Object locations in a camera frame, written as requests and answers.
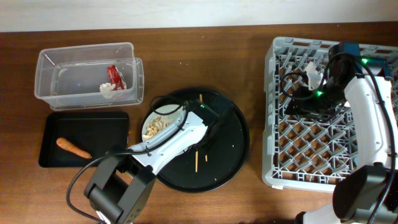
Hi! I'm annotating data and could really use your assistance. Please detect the red snack wrapper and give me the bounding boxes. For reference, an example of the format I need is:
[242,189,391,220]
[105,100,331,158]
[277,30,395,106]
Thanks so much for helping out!
[107,65,127,91]

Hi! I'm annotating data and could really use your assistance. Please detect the clear plastic bin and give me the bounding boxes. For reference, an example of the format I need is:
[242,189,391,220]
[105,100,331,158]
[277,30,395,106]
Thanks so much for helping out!
[34,42,144,111]

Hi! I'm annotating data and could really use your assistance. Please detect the orange carrot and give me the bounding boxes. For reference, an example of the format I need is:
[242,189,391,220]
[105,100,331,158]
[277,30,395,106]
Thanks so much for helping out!
[56,138,92,159]

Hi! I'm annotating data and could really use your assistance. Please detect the round black serving tray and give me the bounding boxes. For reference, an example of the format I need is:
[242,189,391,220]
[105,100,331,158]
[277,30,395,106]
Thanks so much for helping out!
[153,87,249,193]

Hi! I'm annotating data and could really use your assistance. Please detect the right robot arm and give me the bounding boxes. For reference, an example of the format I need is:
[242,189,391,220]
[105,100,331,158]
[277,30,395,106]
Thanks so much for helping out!
[285,41,397,223]

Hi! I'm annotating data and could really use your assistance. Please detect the wooden chopstick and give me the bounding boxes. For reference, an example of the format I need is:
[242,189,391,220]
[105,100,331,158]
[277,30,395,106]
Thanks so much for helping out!
[200,94,208,162]
[195,151,198,173]

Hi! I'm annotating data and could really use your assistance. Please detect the right wooden chopstick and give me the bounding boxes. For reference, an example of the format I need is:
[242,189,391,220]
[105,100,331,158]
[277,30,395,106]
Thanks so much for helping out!
[200,94,208,162]

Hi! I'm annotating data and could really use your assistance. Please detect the grey dishwasher rack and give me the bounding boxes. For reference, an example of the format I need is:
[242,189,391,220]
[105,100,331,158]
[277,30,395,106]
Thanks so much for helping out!
[261,36,398,194]

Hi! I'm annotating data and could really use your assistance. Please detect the black rectangular tray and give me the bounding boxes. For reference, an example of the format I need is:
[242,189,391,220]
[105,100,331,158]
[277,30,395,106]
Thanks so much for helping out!
[39,112,129,168]

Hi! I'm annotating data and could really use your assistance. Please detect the left wooden chopstick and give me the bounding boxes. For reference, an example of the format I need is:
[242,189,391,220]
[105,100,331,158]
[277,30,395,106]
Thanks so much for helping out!
[195,151,198,173]

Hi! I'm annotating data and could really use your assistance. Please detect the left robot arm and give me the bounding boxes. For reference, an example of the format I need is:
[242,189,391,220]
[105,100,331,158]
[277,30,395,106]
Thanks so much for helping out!
[84,100,233,223]

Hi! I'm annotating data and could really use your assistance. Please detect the nut shell scraps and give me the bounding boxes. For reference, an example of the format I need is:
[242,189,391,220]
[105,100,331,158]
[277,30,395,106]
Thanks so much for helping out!
[142,115,173,141]

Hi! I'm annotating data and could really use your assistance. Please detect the grey plate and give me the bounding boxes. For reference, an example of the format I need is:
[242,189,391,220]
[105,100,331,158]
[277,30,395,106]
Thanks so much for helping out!
[141,104,184,141]

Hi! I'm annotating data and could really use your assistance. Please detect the white tissue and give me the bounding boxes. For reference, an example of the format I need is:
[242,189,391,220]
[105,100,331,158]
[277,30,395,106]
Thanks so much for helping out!
[99,83,116,99]

